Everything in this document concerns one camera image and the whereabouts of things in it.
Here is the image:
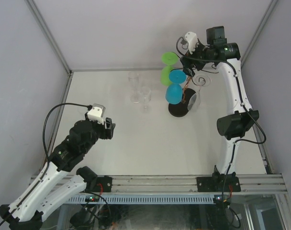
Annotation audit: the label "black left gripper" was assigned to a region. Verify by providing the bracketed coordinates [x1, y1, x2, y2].
[82, 112, 115, 154]

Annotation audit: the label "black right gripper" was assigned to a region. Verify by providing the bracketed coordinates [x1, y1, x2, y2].
[179, 39, 213, 77]

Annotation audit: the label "clear flute glass front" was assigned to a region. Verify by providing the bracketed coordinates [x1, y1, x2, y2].
[188, 74, 211, 112]

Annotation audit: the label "green plastic wine glass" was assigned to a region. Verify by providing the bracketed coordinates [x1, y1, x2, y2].
[160, 52, 179, 86]

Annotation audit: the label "blue plastic wine glass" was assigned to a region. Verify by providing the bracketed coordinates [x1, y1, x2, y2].
[165, 69, 186, 104]

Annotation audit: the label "metal wine glass rack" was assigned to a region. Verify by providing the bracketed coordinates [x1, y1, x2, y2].
[168, 68, 210, 117]

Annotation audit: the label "clear wine glass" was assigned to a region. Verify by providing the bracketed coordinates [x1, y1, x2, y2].
[140, 86, 151, 113]

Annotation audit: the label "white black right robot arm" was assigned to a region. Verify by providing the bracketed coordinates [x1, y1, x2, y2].
[179, 26, 259, 191]

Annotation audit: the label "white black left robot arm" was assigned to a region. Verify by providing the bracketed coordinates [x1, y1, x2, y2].
[0, 118, 116, 230]

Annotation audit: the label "clear tall champagne flute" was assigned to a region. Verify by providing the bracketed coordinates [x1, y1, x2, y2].
[128, 71, 140, 104]

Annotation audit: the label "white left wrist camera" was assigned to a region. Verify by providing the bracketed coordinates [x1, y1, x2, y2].
[86, 103, 106, 125]

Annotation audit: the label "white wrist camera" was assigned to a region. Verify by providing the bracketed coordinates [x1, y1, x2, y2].
[180, 32, 199, 54]
[86, 103, 106, 125]

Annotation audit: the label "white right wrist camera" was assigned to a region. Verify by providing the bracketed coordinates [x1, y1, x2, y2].
[180, 32, 199, 54]

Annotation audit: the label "black right camera cable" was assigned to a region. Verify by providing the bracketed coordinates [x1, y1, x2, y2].
[176, 35, 267, 187]

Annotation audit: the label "black camera cable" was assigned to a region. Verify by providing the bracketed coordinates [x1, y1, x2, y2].
[176, 35, 267, 187]
[0, 103, 92, 228]

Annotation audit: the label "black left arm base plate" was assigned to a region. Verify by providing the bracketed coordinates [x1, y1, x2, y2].
[86, 176, 112, 194]

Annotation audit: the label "blue slotted cable duct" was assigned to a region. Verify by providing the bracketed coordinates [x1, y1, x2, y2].
[65, 194, 215, 205]

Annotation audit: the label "black left camera cable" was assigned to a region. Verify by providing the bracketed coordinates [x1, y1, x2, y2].
[0, 103, 92, 228]

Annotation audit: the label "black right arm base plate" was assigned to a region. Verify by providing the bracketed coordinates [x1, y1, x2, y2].
[196, 176, 241, 192]

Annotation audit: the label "aluminium mounting rail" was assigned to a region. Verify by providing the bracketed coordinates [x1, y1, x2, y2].
[105, 174, 287, 195]

